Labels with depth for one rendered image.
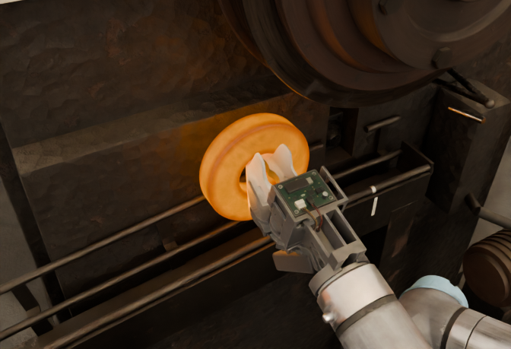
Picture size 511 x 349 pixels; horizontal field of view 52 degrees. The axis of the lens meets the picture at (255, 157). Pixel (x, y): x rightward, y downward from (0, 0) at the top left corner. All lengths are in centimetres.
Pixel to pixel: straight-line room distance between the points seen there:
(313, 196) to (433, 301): 22
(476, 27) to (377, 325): 35
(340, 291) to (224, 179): 21
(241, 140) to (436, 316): 32
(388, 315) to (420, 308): 15
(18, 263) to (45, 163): 114
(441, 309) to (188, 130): 39
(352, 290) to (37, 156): 41
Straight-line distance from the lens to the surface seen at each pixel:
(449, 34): 64
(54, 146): 71
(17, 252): 185
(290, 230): 58
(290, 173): 66
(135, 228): 77
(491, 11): 68
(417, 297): 72
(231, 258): 77
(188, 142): 73
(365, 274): 57
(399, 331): 56
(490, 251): 108
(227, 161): 65
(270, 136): 67
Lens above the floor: 128
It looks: 39 degrees down
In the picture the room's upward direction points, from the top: straight up
